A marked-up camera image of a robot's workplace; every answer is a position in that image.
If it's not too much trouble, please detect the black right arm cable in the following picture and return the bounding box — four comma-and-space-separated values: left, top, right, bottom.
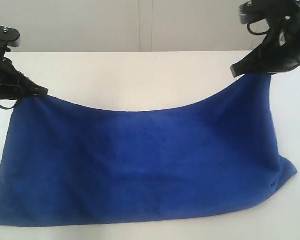
247, 17, 300, 76

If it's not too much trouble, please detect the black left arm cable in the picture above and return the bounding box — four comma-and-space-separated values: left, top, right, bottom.
0, 44, 23, 110

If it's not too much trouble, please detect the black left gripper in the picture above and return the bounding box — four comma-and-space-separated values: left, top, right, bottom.
0, 58, 49, 100

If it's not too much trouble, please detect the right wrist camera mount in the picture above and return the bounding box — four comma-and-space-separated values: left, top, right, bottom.
239, 0, 300, 25

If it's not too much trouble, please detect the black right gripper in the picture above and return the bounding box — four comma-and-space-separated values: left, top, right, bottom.
230, 8, 300, 78

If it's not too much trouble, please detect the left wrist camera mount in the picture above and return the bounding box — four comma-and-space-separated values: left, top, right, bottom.
0, 25, 21, 49

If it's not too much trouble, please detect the blue towel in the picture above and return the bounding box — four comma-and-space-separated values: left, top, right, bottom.
0, 74, 297, 226

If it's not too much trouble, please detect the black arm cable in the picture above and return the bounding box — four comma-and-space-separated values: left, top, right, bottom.
247, 17, 300, 76
0, 44, 23, 110

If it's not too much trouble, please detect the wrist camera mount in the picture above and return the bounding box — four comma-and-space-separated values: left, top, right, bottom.
0, 25, 21, 49
239, 0, 300, 25

